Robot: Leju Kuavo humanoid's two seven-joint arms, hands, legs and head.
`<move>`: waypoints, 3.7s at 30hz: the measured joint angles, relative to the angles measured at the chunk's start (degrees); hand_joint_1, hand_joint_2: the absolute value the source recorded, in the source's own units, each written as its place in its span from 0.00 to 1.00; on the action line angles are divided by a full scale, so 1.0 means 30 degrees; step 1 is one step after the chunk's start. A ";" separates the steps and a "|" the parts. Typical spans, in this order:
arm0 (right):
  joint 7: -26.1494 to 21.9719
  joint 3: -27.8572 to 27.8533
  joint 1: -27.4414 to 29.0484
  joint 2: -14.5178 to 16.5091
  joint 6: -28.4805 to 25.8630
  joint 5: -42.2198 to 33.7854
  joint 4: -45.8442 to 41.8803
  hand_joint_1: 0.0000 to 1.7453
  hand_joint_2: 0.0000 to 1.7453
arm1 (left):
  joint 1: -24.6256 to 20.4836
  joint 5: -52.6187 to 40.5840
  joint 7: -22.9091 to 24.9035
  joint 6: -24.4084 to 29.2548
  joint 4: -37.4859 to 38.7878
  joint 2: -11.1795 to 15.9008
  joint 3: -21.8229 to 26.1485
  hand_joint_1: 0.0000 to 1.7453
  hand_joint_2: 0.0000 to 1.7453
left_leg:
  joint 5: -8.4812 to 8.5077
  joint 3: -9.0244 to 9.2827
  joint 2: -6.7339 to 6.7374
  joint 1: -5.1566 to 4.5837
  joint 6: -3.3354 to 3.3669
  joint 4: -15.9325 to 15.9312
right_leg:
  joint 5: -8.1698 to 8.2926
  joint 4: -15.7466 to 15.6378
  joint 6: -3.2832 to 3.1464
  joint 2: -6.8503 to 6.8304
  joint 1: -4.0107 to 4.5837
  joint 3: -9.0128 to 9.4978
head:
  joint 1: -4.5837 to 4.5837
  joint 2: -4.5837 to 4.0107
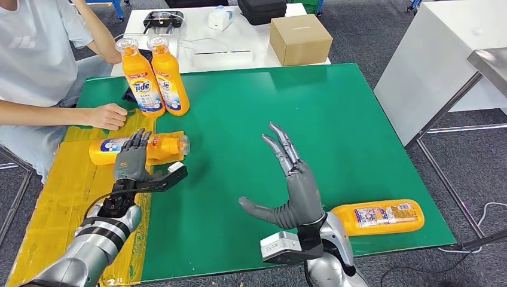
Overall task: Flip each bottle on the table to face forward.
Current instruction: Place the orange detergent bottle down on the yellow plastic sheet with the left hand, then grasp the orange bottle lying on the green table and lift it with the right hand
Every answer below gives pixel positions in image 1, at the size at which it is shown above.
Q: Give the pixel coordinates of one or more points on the white cabinet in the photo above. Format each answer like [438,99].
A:
[427,71]

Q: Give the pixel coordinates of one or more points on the person's right forearm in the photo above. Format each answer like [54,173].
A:
[39,113]

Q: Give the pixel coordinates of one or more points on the orange detergent bottle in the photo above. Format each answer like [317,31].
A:
[166,147]
[412,218]
[174,91]
[142,91]

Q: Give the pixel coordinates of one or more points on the person's right hand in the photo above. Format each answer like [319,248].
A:
[106,117]

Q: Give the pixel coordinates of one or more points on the white table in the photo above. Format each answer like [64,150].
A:
[245,39]

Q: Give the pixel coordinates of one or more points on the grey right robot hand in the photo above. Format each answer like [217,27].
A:
[305,198]

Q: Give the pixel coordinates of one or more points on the green table mat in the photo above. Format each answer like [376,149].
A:
[257,119]

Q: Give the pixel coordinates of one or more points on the person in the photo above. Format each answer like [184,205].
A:
[31,59]

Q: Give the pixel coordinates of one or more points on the steel table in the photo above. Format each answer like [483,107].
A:
[491,65]

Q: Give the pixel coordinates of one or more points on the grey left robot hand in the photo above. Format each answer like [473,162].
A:
[130,164]

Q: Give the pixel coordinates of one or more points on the blue tablet case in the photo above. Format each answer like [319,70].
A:
[128,96]

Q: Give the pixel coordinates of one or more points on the black bag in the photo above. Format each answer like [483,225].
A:
[196,2]

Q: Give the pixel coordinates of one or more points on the white tissue box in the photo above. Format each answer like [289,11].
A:
[219,18]

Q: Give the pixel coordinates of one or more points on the brown cardboard box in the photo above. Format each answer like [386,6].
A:
[300,41]

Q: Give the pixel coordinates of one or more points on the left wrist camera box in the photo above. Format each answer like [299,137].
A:
[174,178]

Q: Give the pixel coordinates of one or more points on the green crate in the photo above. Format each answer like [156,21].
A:
[303,1]

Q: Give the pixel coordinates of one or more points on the grey metal chair frame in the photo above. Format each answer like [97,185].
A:
[23,195]

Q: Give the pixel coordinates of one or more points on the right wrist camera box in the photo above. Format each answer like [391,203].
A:
[279,245]

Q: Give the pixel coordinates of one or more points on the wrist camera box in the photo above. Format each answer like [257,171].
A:
[174,178]
[279,245]

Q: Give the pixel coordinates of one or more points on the white power strip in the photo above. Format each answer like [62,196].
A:
[222,59]

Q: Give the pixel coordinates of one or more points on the black hard case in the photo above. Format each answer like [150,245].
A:
[262,10]

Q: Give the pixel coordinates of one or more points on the person's left forearm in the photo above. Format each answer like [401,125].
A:
[94,27]

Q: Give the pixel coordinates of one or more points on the blue metal frame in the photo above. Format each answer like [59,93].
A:
[118,9]
[413,4]
[320,7]

